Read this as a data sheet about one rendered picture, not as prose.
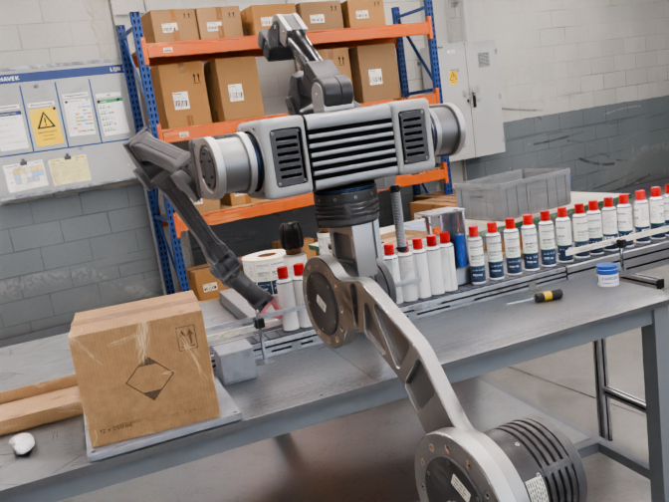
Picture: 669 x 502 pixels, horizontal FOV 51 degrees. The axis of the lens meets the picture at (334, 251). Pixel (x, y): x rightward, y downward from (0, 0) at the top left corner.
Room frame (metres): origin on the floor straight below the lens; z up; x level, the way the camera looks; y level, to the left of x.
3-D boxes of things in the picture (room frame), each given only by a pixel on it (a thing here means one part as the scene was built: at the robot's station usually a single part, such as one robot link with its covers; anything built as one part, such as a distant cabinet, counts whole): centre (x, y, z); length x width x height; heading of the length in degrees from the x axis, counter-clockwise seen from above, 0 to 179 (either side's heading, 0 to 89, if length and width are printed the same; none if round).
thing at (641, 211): (2.60, -1.18, 0.98); 0.05 x 0.05 x 0.20
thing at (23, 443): (1.59, 0.82, 0.85); 0.08 x 0.07 x 0.04; 1
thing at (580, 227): (2.51, -0.91, 0.98); 0.05 x 0.05 x 0.20
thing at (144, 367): (1.65, 0.50, 0.99); 0.30 x 0.24 x 0.27; 105
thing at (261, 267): (2.70, 0.27, 0.95); 0.20 x 0.20 x 0.14
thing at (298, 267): (2.13, 0.12, 0.98); 0.05 x 0.05 x 0.20
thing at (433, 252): (2.29, -0.33, 0.98); 0.05 x 0.05 x 0.20
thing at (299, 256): (2.42, 0.14, 1.03); 0.09 x 0.09 x 0.30
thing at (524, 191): (4.23, -1.14, 0.91); 0.60 x 0.40 x 0.22; 120
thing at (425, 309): (2.19, -0.02, 0.85); 1.65 x 0.11 x 0.05; 110
